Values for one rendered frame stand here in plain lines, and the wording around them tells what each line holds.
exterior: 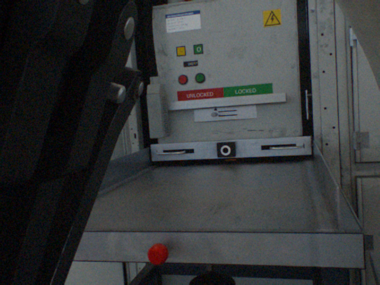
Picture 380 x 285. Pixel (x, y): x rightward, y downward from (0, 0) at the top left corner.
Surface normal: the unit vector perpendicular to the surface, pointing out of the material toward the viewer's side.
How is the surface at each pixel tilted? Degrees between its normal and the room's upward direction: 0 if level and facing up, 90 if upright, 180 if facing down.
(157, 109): 90
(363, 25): 142
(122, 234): 90
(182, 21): 90
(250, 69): 90
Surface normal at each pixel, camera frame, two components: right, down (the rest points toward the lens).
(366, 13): -0.38, 0.89
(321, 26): -0.25, 0.11
